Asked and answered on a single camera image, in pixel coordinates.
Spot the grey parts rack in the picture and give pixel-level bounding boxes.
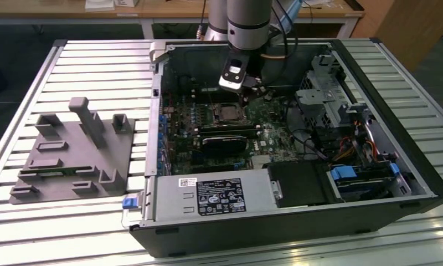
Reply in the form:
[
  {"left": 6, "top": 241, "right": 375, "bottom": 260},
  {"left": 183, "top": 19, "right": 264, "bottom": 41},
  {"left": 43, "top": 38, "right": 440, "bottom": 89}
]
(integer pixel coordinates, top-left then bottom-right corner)
[{"left": 7, "top": 96, "right": 137, "bottom": 205}]

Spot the CPU socket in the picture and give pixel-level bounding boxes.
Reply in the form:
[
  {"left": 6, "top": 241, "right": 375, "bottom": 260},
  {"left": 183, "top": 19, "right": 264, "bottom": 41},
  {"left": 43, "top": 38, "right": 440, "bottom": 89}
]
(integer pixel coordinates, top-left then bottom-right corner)
[{"left": 212, "top": 102, "right": 250, "bottom": 125}]

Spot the green RAM stick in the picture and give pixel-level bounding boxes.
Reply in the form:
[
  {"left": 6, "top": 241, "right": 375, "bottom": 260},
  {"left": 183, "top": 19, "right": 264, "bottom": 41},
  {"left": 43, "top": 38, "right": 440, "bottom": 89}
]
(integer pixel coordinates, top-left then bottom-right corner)
[{"left": 31, "top": 169, "right": 77, "bottom": 177}]

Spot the black graphics card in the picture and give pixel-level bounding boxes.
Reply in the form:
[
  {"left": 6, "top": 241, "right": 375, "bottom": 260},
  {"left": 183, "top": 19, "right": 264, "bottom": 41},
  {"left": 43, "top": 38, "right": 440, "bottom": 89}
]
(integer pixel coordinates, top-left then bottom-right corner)
[{"left": 200, "top": 134, "right": 246, "bottom": 155}]

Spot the grey power supply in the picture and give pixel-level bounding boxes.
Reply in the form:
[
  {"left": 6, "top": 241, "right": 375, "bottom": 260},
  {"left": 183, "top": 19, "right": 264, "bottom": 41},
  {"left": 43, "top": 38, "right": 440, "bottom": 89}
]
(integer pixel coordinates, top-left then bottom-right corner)
[{"left": 142, "top": 168, "right": 280, "bottom": 224}]

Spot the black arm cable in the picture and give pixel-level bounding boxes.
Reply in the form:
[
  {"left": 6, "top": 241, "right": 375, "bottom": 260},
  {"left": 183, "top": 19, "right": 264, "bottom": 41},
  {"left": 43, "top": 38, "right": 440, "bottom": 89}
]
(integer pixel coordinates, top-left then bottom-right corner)
[{"left": 259, "top": 0, "right": 294, "bottom": 60}]

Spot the cable with brass plug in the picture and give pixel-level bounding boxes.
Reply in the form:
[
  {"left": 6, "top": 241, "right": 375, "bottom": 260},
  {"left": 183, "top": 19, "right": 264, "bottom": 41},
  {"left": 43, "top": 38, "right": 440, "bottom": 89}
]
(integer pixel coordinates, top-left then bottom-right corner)
[{"left": 195, "top": 0, "right": 207, "bottom": 42}]

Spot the hard disk in blue carrier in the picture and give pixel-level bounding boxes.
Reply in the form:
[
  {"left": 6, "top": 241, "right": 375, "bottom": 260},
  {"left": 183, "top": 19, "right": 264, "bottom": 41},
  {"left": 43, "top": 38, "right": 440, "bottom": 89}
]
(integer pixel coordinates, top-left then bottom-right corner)
[{"left": 324, "top": 163, "right": 398, "bottom": 202}]

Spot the green motherboard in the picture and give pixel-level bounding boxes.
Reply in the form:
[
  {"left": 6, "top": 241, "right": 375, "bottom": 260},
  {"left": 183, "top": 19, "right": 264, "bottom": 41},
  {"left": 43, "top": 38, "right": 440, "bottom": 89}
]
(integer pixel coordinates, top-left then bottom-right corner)
[{"left": 159, "top": 88, "right": 303, "bottom": 177}]

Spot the wooden cabinet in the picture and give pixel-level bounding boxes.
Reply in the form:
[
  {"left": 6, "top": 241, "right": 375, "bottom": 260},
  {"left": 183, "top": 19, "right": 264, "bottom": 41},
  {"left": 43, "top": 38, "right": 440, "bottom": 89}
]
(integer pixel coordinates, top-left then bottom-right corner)
[{"left": 350, "top": 0, "right": 443, "bottom": 71}]

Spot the black PC case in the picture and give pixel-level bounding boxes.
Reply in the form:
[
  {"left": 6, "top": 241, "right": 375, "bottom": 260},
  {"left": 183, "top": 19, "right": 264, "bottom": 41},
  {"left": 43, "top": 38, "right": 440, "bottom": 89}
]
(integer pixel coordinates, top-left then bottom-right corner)
[{"left": 127, "top": 37, "right": 443, "bottom": 259}]

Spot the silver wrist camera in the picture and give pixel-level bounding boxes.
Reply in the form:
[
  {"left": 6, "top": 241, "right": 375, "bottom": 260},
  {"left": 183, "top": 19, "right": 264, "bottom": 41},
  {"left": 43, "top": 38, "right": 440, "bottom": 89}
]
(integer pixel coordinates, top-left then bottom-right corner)
[{"left": 218, "top": 57, "right": 250, "bottom": 91}]

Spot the orange wire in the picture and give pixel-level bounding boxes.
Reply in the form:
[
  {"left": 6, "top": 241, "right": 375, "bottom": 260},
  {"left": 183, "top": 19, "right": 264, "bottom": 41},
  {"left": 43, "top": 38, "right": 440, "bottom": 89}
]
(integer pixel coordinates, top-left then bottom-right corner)
[{"left": 364, "top": 140, "right": 378, "bottom": 163}]

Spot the black drive bay cover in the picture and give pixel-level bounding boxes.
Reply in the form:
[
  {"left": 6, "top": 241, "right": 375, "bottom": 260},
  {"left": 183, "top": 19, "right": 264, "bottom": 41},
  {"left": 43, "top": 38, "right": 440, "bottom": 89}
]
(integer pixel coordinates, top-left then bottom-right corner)
[{"left": 267, "top": 160, "right": 343, "bottom": 208}]

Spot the yellow wire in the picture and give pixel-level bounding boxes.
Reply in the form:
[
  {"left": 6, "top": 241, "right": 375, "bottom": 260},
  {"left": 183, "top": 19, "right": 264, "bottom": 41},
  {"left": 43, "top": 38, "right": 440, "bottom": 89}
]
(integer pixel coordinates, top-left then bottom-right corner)
[{"left": 331, "top": 146, "right": 355, "bottom": 162}]

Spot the metal drive cage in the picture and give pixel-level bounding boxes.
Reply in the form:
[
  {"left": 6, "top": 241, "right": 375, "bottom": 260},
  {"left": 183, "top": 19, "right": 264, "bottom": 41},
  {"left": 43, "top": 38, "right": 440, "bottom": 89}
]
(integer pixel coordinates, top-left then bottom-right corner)
[{"left": 304, "top": 54, "right": 358, "bottom": 128}]

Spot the wooden desk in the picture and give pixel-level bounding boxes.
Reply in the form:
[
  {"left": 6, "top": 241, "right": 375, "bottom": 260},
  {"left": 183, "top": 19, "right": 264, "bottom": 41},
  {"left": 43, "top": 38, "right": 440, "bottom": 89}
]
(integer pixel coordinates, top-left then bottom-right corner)
[{"left": 0, "top": 0, "right": 366, "bottom": 39}]

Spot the silver heat sink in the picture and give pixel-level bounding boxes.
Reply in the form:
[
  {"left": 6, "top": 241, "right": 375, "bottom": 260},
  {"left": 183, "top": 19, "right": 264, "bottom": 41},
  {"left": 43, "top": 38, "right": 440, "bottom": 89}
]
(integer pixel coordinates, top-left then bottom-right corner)
[{"left": 251, "top": 155, "right": 272, "bottom": 168}]

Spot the black internal cable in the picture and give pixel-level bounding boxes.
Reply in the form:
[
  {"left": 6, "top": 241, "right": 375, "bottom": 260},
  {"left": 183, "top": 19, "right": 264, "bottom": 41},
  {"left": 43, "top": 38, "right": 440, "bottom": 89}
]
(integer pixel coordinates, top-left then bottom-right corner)
[{"left": 291, "top": 129, "right": 335, "bottom": 161}]

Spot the silver square CPU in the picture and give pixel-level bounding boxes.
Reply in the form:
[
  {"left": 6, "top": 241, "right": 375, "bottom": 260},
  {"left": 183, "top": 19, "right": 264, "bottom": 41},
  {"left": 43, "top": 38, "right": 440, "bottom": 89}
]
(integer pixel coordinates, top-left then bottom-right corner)
[{"left": 222, "top": 106, "right": 244, "bottom": 121}]

